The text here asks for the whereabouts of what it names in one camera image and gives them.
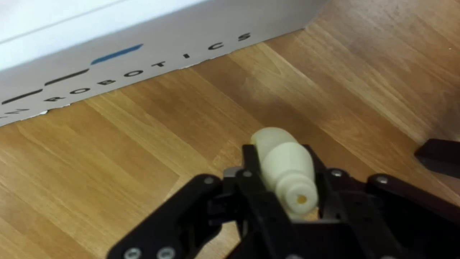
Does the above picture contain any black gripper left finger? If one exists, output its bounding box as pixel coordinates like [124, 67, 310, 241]
[107, 143, 292, 259]

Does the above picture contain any white Lean Robotics cardboard box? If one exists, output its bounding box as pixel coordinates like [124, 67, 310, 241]
[0, 0, 328, 129]

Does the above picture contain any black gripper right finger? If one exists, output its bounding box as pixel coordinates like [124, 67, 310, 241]
[307, 146, 460, 259]

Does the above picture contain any white plastic bottle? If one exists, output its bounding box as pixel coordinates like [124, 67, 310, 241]
[251, 127, 321, 222]

